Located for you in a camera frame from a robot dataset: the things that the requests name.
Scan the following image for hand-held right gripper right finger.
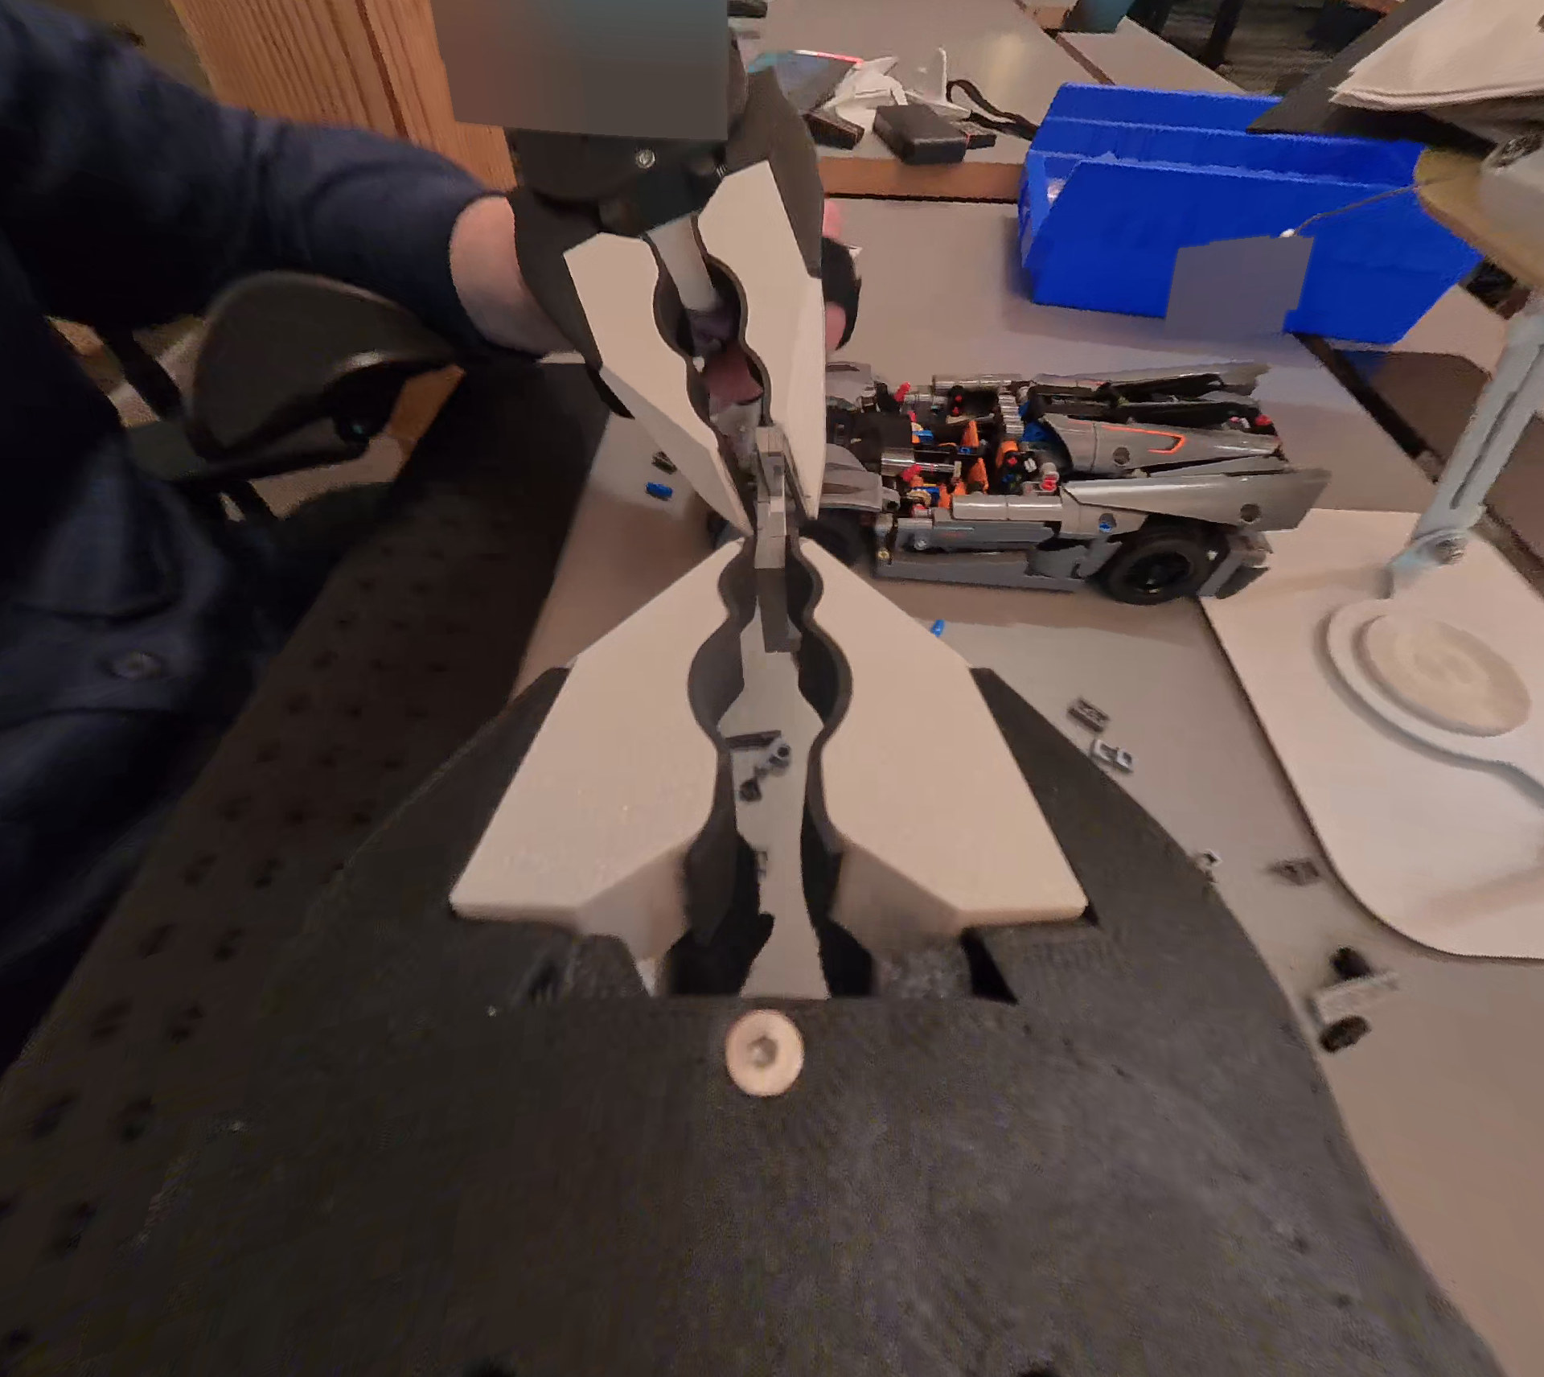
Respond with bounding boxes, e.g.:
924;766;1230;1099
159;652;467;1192
783;538;1089;998

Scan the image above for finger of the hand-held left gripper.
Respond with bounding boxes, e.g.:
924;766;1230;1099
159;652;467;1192
694;157;834;521
562;233;758;536

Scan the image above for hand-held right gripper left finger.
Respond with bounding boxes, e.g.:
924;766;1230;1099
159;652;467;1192
448;538;775;998

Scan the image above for dark grey lego beam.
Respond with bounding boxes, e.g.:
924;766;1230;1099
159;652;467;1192
751;424;812;658

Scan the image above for grey lego car model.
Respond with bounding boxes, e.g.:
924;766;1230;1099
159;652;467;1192
709;359;1334;608

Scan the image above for thick lego instruction booklet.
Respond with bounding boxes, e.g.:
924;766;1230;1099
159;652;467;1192
1327;0;1544;146

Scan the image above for person's left forearm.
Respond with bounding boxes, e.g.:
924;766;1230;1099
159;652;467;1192
0;0;507;353

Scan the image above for scattered loose lego pieces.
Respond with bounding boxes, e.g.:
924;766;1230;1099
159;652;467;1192
644;448;1403;1055

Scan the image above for person's left hand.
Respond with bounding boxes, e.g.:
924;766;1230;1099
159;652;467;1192
452;192;583;355

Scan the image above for black power adapter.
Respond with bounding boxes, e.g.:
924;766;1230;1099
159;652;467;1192
871;100;975;167

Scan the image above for red and blue tools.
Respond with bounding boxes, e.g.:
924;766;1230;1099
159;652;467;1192
766;47;872;150

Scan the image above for white plastic parts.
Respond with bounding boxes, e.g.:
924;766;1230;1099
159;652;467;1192
832;49;971;125

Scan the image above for black perforated mat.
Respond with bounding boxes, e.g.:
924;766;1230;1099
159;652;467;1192
0;363;620;1377

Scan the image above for black chair armrest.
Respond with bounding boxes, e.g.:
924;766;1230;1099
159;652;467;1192
186;270;462;496

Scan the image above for grey background table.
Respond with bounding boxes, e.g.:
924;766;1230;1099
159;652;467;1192
726;0;1247;201

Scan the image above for blue plastic bin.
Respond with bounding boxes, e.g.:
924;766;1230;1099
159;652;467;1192
1017;81;1487;346

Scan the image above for white booklet stand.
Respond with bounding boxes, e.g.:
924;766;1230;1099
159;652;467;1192
1199;135;1544;962

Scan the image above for black cable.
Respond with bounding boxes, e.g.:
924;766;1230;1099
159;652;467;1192
945;78;1042;144

